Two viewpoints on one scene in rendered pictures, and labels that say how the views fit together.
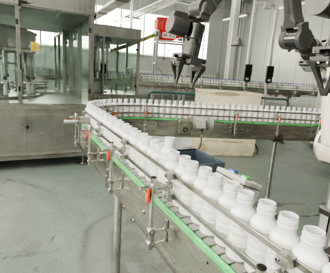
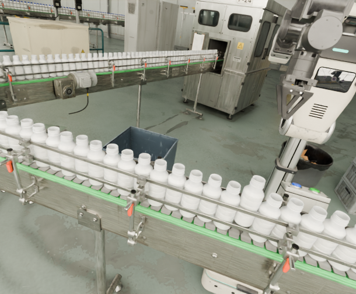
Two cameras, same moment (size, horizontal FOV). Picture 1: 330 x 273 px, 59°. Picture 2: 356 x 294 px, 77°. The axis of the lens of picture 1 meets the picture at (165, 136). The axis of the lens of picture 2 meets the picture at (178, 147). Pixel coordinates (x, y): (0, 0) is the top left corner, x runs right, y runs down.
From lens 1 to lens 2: 1.01 m
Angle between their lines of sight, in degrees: 50
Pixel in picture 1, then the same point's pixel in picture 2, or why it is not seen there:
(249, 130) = (122, 79)
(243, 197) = not seen: outside the picture
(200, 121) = (85, 79)
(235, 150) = not seen: hidden behind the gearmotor
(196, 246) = (344, 285)
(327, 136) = (302, 120)
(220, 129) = (99, 81)
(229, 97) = (57, 31)
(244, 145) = not seen: hidden behind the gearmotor
